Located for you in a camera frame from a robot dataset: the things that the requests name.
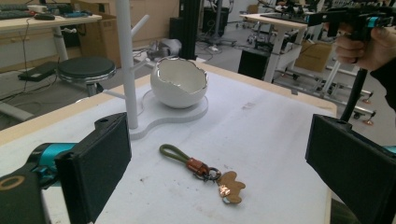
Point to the black round stool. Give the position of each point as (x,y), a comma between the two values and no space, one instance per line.
(86,70)

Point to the white branched stand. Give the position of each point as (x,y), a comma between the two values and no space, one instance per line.
(127,65)

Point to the dark keyboard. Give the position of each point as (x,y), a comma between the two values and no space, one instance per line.
(14,14)

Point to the black metal column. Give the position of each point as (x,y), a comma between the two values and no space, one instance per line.
(189,28)

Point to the black box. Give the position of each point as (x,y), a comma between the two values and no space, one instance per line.
(253,63)

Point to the large cardboard box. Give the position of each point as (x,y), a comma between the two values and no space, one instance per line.
(106,40)

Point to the flat black device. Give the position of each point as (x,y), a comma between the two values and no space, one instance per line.
(37,72)

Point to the small cardboard box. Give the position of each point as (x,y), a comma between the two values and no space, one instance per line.
(313,56)

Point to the white eggshell-shaped bowl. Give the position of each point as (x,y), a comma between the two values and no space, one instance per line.
(179,82)

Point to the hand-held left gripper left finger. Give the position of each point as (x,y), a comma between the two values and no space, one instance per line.
(93,168)

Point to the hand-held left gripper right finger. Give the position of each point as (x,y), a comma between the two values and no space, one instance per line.
(351,168)

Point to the grey bundle on floor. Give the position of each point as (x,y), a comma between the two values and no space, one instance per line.
(165,48)

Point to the white desk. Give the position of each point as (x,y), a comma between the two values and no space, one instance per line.
(46,25)

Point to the white work table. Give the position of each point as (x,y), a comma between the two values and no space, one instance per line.
(277,34)

